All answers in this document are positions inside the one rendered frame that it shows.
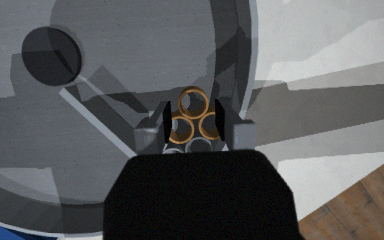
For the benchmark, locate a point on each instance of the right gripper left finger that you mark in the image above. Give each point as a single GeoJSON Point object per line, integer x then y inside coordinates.
{"type": "Point", "coordinates": [147, 140]}

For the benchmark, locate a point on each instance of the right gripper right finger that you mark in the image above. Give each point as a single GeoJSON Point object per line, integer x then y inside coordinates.
{"type": "Point", "coordinates": [244, 135]}

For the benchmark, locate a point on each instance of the grey turntable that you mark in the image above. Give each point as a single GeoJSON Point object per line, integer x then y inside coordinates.
{"type": "Point", "coordinates": [129, 50]}

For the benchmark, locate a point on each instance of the white table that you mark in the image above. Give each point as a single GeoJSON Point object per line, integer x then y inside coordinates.
{"type": "Point", "coordinates": [312, 33]}

